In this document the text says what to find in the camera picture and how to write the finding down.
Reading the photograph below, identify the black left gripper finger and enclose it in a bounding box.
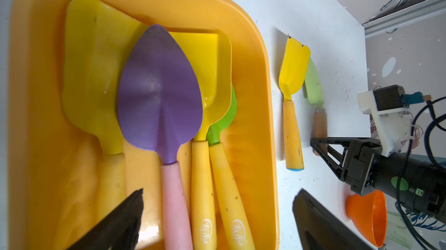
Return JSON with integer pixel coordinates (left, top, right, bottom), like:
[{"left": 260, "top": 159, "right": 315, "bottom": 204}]
[{"left": 69, "top": 189, "right": 144, "bottom": 250}]

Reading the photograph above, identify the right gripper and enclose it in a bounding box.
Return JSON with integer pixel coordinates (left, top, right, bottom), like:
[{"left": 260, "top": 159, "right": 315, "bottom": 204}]
[{"left": 293, "top": 137, "right": 401, "bottom": 250}]

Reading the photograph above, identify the light green shovel wooden handle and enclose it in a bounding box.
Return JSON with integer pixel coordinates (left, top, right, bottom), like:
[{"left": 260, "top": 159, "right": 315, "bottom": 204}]
[{"left": 304, "top": 58, "right": 328, "bottom": 139}]

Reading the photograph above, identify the yellow square shovel blue tip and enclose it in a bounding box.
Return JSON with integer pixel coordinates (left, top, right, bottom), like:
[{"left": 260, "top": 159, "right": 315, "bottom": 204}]
[{"left": 279, "top": 36, "right": 311, "bottom": 171}]

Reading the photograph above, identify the purple shovel pink handle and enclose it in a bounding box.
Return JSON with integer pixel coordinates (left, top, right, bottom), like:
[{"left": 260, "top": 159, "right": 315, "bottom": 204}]
[{"left": 117, "top": 24, "right": 203, "bottom": 250}]

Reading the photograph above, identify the yellow square shovel yellow handle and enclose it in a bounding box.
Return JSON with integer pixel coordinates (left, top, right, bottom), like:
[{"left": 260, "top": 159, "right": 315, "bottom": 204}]
[{"left": 170, "top": 32, "right": 231, "bottom": 250}]

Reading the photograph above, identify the wide yellow shovel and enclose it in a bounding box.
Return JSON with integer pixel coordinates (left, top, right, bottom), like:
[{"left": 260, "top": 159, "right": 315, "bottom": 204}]
[{"left": 62, "top": 0, "right": 147, "bottom": 221}]

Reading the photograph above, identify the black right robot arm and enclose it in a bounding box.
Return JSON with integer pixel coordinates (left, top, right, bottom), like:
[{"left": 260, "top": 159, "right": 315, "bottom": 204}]
[{"left": 293, "top": 137, "right": 446, "bottom": 250}]

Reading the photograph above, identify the yellow plastic storage box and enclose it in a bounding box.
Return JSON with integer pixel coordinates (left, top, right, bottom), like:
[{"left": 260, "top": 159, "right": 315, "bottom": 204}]
[{"left": 7, "top": 0, "right": 279, "bottom": 250}]

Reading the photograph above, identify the orange plastic bowl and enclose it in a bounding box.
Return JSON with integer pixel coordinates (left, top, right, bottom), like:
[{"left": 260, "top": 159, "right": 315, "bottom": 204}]
[{"left": 345, "top": 190, "right": 387, "bottom": 248}]

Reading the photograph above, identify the clear green cup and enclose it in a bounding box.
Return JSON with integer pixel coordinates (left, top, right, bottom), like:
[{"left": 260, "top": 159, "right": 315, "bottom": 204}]
[{"left": 384, "top": 211, "right": 413, "bottom": 250}]

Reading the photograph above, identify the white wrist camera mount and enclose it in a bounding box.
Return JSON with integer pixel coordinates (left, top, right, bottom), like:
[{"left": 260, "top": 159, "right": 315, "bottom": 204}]
[{"left": 357, "top": 85, "right": 432, "bottom": 157}]

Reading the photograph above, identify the green shovel yellow handle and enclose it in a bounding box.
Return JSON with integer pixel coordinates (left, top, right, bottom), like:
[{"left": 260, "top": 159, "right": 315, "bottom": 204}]
[{"left": 207, "top": 89, "right": 256, "bottom": 250}]

